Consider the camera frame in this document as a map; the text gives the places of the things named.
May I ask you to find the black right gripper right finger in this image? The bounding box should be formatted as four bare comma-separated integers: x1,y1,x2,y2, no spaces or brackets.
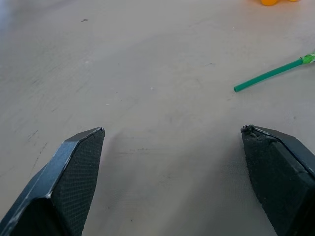
240,124,315,236

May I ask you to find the green artificial flower stem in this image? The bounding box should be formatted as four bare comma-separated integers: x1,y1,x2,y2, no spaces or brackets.
233,52,315,93

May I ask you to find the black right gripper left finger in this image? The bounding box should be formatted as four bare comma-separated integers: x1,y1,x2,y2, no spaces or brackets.
0,127,106,236

